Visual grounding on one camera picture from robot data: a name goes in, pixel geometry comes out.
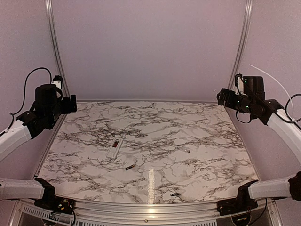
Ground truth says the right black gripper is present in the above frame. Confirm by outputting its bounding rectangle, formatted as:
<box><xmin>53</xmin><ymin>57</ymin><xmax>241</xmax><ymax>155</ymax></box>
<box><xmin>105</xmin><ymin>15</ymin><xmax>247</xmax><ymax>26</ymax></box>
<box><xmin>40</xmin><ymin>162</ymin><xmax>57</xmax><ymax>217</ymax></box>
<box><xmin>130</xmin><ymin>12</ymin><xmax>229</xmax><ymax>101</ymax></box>
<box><xmin>217</xmin><ymin>88</ymin><xmax>254</xmax><ymax>113</ymax></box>

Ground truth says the white remote control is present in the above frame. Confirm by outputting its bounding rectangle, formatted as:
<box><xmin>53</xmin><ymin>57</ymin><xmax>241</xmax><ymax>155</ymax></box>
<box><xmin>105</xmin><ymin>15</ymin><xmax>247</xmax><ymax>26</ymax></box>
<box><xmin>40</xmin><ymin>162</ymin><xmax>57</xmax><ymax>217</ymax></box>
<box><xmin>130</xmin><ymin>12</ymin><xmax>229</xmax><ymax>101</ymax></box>
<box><xmin>106</xmin><ymin>137</ymin><xmax>123</xmax><ymax>159</ymax></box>

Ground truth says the clear handled screwdriver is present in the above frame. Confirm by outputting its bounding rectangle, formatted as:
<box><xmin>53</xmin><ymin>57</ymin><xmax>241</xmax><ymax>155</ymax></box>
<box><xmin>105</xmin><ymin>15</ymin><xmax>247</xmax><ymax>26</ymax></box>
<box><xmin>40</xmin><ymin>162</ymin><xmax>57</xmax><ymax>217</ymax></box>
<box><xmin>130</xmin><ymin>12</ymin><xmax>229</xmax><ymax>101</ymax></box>
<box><xmin>174</xmin><ymin>146</ymin><xmax>190</xmax><ymax>153</ymax></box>

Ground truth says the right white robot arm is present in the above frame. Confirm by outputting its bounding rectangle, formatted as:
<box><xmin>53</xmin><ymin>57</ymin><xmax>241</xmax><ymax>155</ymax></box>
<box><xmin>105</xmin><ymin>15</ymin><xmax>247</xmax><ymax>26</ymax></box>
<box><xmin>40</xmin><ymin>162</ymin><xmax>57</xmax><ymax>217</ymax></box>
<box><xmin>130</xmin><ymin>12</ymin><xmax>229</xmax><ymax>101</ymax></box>
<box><xmin>216</xmin><ymin>74</ymin><xmax>301</xmax><ymax>211</ymax></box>

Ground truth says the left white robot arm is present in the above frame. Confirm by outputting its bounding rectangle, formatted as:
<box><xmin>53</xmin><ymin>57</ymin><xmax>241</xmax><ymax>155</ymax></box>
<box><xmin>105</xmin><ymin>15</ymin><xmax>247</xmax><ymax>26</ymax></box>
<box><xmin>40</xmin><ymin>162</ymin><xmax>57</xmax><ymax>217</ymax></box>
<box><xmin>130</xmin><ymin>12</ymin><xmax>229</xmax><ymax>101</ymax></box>
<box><xmin>0</xmin><ymin>84</ymin><xmax>77</xmax><ymax>210</ymax></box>

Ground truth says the white zip tie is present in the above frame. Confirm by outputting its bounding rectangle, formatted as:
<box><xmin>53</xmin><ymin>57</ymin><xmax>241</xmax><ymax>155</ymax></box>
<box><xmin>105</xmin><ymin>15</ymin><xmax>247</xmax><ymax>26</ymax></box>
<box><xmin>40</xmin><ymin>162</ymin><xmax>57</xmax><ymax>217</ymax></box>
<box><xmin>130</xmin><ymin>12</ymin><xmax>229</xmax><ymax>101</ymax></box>
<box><xmin>249</xmin><ymin>64</ymin><xmax>297</xmax><ymax>122</ymax></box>

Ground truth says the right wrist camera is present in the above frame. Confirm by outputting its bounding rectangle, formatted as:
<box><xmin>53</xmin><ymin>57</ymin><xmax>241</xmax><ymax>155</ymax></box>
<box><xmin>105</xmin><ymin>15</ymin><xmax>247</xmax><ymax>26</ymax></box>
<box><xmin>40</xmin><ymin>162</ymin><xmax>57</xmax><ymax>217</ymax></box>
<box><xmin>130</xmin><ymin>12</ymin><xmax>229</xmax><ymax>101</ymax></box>
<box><xmin>234</xmin><ymin>73</ymin><xmax>243</xmax><ymax>95</ymax></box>

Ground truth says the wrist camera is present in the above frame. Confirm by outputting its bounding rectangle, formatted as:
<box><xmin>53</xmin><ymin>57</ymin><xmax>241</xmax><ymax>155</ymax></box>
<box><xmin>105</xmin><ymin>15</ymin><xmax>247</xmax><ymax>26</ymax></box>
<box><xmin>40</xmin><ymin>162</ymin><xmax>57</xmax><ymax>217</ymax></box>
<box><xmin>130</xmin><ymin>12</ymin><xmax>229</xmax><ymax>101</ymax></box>
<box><xmin>51</xmin><ymin>75</ymin><xmax>63</xmax><ymax>89</ymax></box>
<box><xmin>234</xmin><ymin>73</ymin><xmax>243</xmax><ymax>95</ymax></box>

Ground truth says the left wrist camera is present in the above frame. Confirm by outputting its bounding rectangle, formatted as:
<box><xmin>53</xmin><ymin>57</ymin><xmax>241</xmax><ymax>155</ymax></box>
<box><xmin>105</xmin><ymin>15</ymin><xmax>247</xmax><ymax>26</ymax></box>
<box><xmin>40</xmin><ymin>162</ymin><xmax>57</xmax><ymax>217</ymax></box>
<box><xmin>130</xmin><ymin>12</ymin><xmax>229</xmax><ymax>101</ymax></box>
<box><xmin>51</xmin><ymin>75</ymin><xmax>63</xmax><ymax>89</ymax></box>

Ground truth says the right aluminium frame post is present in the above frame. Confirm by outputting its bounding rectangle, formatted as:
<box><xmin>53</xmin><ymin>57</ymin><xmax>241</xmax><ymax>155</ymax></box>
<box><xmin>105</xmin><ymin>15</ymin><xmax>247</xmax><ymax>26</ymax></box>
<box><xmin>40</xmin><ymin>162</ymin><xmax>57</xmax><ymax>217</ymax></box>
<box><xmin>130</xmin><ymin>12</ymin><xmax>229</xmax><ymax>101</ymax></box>
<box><xmin>228</xmin><ymin>0</ymin><xmax>253</xmax><ymax>88</ymax></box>

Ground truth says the aluminium frame post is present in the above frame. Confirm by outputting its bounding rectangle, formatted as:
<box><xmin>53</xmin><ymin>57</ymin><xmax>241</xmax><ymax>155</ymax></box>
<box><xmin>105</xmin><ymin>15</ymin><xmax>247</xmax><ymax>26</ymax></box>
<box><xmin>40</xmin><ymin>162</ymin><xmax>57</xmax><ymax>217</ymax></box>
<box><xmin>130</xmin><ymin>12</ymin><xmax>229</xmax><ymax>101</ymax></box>
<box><xmin>45</xmin><ymin>0</ymin><xmax>70</xmax><ymax>96</ymax></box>
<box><xmin>228</xmin><ymin>0</ymin><xmax>253</xmax><ymax>88</ymax></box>

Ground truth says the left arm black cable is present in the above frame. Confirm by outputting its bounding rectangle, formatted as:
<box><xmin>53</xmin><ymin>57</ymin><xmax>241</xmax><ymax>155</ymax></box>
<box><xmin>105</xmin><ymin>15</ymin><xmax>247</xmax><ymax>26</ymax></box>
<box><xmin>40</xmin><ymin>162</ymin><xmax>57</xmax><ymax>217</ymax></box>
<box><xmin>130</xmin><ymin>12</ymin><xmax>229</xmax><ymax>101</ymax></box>
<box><xmin>0</xmin><ymin>67</ymin><xmax>53</xmax><ymax>137</ymax></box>

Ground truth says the left aluminium frame post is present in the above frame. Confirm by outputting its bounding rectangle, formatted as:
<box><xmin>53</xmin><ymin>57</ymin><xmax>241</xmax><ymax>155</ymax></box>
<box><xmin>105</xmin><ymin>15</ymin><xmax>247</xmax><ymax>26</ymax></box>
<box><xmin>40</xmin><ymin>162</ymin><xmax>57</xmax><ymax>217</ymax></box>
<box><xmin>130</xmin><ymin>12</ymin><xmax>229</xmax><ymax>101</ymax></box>
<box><xmin>45</xmin><ymin>0</ymin><xmax>70</xmax><ymax>96</ymax></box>

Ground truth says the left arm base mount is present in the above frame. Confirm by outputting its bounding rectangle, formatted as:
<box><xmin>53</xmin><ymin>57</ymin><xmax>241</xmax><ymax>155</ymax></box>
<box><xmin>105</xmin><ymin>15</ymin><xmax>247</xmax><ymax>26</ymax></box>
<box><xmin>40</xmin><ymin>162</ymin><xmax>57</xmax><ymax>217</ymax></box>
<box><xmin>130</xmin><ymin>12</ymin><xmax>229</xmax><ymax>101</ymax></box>
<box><xmin>34</xmin><ymin>178</ymin><xmax>75</xmax><ymax>215</ymax></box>

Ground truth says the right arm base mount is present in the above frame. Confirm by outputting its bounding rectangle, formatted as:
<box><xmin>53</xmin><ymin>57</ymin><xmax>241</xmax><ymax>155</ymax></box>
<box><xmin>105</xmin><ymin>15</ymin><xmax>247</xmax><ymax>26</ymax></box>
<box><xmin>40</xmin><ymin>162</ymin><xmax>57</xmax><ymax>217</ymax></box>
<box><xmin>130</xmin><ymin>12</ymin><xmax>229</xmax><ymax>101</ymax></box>
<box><xmin>217</xmin><ymin>180</ymin><xmax>258</xmax><ymax>216</ymax></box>

